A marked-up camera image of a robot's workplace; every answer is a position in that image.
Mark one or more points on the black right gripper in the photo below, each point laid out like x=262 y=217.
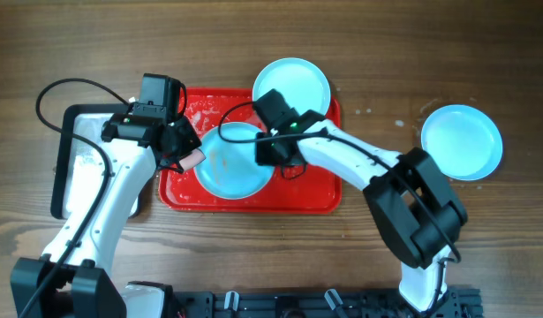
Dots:
x=271 y=155

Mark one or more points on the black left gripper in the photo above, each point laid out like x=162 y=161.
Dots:
x=183 y=144

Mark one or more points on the pink sponge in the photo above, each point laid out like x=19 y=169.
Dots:
x=191 y=160

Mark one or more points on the light blue plate back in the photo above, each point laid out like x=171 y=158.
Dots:
x=301 y=83

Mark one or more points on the light blue plate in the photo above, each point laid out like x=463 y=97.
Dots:
x=301 y=83
x=230 y=170
x=464 y=142

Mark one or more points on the light blue plate front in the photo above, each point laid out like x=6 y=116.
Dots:
x=230 y=170

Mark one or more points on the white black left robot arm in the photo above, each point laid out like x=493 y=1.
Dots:
x=71 y=278

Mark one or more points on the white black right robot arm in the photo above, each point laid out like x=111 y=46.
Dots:
x=417 y=213

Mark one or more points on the black soapy water tray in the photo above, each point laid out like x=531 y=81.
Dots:
x=79 y=167

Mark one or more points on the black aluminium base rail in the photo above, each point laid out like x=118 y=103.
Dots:
x=383 y=303

